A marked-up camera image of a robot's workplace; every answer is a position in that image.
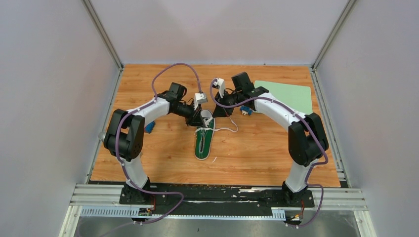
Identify blue yellow toy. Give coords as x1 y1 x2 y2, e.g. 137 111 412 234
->
144 121 156 134

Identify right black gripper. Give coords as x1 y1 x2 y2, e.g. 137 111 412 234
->
213 89 243 118

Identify green canvas sneaker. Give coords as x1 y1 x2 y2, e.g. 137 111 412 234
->
194 110 216 160

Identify white shoelace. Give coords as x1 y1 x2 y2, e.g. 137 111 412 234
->
195 114 239 135

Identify blue red toy car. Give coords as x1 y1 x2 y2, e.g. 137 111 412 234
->
240 106 253 116

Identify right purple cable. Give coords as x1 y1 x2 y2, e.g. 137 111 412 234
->
209 78 329 229

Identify silver microphone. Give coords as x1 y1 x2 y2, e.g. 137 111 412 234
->
98 131 106 142

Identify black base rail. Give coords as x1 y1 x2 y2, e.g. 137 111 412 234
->
70 184 367 221

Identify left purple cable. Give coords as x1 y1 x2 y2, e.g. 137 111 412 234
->
78 63 202 237

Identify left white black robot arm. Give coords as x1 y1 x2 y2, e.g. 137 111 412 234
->
102 82 207 204

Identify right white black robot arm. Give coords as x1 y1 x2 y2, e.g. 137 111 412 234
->
210 72 329 206

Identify light green clipboard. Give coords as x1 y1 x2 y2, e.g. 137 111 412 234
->
254 80 313 114

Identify purple cable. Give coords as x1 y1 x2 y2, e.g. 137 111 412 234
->
209 78 329 229
78 63 202 237

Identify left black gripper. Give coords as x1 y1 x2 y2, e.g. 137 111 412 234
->
172 100 206 128

